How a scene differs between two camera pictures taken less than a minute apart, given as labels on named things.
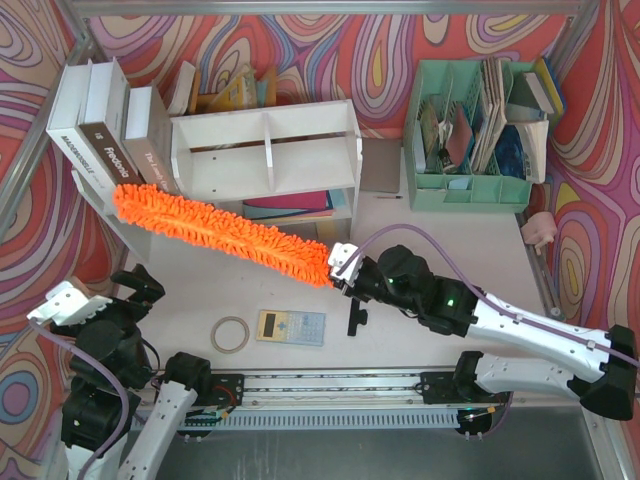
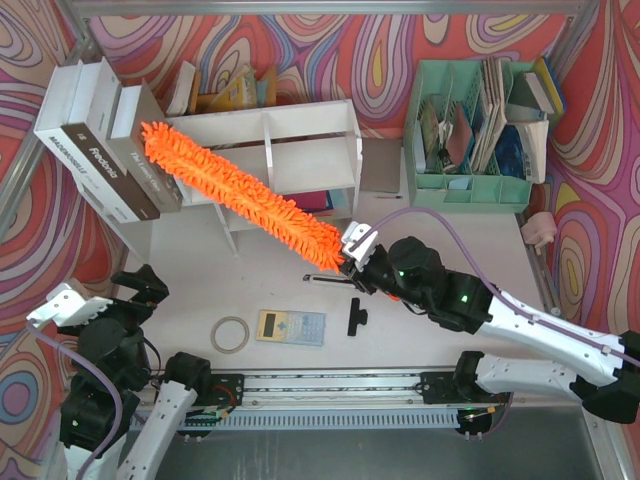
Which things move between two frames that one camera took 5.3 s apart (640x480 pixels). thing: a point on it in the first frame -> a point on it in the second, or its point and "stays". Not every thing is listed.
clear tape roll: x=230 y=318 stays
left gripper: x=132 y=297 stays
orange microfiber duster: x=175 y=214 -> x=280 y=218
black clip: x=357 y=317 stays
